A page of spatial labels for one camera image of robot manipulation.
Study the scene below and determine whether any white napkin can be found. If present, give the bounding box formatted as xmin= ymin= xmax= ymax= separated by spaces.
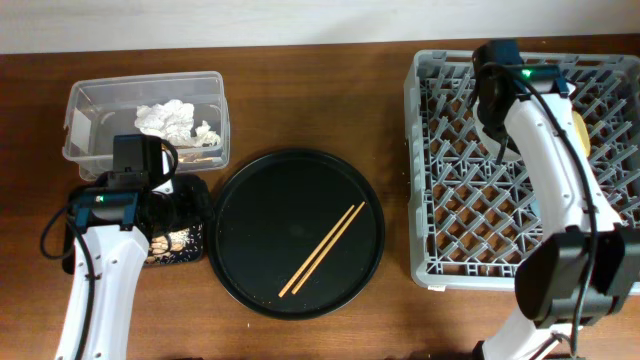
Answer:
xmin=134 ymin=99 xmax=222 ymax=148

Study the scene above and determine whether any grey ceramic plate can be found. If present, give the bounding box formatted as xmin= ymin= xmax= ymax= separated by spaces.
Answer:
xmin=472 ymin=102 xmax=521 ymax=162

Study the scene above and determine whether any grey dishwasher rack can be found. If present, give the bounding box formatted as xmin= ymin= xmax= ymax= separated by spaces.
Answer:
xmin=404 ymin=50 xmax=639 ymax=291

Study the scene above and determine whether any wooden chopstick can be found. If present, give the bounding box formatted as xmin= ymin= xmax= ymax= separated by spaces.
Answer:
xmin=277 ymin=204 xmax=356 ymax=298
xmin=290 ymin=201 xmax=366 ymax=295

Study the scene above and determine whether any blue plastic cup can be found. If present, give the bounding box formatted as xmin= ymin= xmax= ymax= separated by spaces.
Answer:
xmin=529 ymin=198 xmax=541 ymax=219

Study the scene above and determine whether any round black tray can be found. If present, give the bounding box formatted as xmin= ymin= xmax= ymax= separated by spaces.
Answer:
xmin=207 ymin=149 xmax=385 ymax=320

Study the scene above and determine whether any gold foil wrapper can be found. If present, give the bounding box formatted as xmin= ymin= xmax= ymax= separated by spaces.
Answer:
xmin=179 ymin=154 xmax=217 ymax=164

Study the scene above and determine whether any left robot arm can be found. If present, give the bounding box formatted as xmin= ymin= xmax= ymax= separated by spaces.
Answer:
xmin=55 ymin=174 xmax=213 ymax=359

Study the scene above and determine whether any pile of food scraps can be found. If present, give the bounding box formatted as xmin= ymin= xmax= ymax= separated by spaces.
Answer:
xmin=145 ymin=225 xmax=204 ymax=266

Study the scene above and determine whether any black rectangular tray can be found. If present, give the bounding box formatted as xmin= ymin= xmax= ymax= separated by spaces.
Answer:
xmin=62 ymin=169 xmax=213 ymax=274

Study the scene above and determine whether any clear plastic bin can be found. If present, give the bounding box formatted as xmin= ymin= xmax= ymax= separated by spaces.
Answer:
xmin=62 ymin=71 xmax=231 ymax=181

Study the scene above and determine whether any yellow bowl with food scraps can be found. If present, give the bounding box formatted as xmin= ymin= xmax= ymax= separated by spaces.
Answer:
xmin=572 ymin=111 xmax=591 ymax=157

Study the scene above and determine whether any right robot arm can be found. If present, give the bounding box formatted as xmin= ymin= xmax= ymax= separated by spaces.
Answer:
xmin=472 ymin=63 xmax=639 ymax=359

